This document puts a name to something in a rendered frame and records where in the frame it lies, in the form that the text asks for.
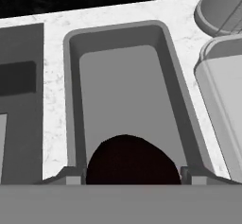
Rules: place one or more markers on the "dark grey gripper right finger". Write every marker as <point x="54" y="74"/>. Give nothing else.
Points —
<point x="196" y="175"/>

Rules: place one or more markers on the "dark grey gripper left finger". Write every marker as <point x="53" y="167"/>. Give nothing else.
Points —
<point x="73" y="175"/>

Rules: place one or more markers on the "dark avocado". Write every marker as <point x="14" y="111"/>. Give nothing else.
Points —
<point x="132" y="161"/>

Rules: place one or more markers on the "grey tupperware container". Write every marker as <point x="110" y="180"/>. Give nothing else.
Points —
<point x="22" y="108"/>
<point x="126" y="89"/>

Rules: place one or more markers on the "grey tap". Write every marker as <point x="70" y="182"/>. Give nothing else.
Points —
<point x="220" y="76"/>

